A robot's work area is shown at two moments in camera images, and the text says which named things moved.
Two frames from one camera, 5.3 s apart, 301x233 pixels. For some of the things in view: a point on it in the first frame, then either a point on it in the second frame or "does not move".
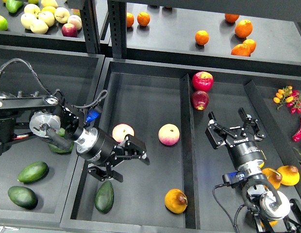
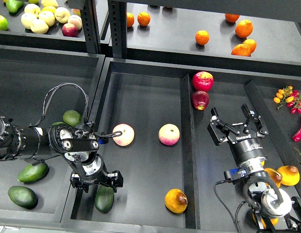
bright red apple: x=203 y=81 does not move
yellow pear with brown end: x=175 y=201 does not move
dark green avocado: x=104 y=197 does not move
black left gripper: x=100 y=147 -> x=94 y=171
